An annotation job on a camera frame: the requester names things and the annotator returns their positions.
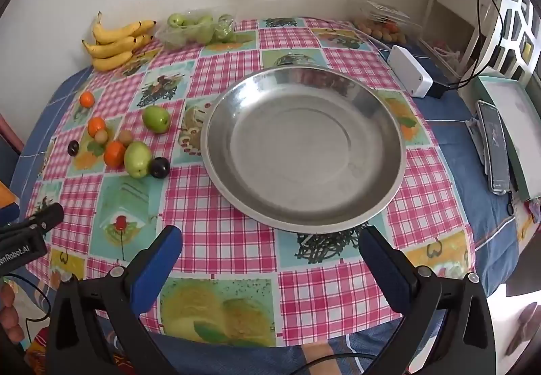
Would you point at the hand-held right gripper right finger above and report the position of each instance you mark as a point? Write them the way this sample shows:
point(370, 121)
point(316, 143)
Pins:
point(385, 269)

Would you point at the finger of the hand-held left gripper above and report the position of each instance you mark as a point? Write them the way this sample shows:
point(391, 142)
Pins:
point(44, 215)

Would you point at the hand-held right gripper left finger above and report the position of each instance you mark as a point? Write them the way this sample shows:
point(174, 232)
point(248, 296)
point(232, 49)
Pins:
point(155, 269)

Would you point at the dark purple plum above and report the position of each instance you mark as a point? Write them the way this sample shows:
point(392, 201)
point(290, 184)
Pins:
point(73, 148)
point(159, 167)

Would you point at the orange mandarin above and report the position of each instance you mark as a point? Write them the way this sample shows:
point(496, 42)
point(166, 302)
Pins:
point(86, 99)
point(114, 153)
point(96, 126)

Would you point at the brown longan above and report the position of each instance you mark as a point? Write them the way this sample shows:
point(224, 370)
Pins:
point(124, 136)
point(100, 137)

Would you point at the oval green jujube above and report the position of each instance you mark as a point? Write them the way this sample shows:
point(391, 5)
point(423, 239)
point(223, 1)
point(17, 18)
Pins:
point(137, 159)
point(156, 118)

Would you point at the round metal plate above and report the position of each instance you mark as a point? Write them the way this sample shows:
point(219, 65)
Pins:
point(304, 147)

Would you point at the person's left hand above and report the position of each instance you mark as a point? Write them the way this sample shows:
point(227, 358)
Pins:
point(9, 316)

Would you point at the orange plastic object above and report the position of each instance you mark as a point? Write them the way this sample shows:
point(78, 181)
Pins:
point(6, 194)

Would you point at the pink checked printed tablecloth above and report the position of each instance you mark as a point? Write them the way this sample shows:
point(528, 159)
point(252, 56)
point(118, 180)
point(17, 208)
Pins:
point(198, 210)

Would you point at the pink furniture bar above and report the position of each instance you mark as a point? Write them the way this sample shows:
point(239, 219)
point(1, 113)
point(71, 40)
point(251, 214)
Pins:
point(10, 134)

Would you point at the grey phone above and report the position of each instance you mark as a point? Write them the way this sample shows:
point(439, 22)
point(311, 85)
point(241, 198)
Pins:
point(494, 147)

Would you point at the yellow banana bunch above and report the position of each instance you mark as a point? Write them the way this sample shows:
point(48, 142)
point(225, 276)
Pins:
point(112, 50)

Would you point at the black plug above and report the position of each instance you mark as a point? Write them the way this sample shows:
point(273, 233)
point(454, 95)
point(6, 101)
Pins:
point(439, 91)

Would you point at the pale green flat box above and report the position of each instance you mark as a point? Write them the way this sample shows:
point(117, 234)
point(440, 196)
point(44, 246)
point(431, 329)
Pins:
point(522, 126)

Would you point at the white rectangular box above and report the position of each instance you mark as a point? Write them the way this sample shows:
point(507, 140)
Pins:
point(408, 71)

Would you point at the clear plastic tray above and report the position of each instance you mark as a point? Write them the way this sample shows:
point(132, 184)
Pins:
point(192, 37)

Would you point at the pile of longans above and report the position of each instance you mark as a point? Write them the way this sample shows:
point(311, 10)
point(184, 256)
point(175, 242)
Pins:
point(380, 33)

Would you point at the pile of small jujubes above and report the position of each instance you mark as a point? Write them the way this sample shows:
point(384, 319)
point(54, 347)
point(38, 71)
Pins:
point(203, 31)

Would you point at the clear plastic lidded box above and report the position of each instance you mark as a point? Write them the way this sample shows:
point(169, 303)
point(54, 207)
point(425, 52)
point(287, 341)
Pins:
point(380, 14)

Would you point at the white lattice panel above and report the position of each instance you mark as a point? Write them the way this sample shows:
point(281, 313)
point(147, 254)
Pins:
point(517, 20)

